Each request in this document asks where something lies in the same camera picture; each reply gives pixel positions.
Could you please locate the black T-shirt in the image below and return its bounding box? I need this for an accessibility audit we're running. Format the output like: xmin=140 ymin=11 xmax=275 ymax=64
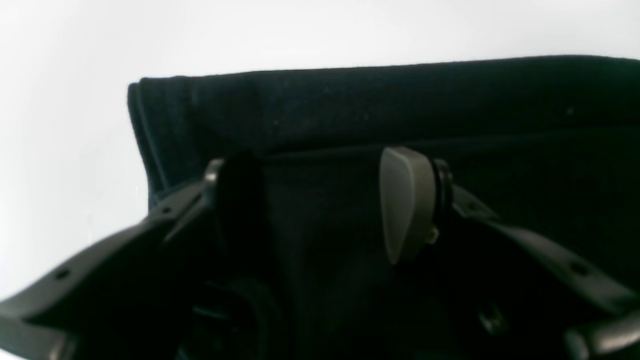
xmin=126 ymin=55 xmax=639 ymax=360

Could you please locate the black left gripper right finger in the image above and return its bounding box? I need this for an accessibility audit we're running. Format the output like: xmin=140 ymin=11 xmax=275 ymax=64
xmin=378 ymin=146 xmax=639 ymax=360

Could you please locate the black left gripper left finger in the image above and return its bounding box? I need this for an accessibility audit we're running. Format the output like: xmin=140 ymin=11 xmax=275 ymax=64
xmin=1 ymin=152 xmax=261 ymax=360

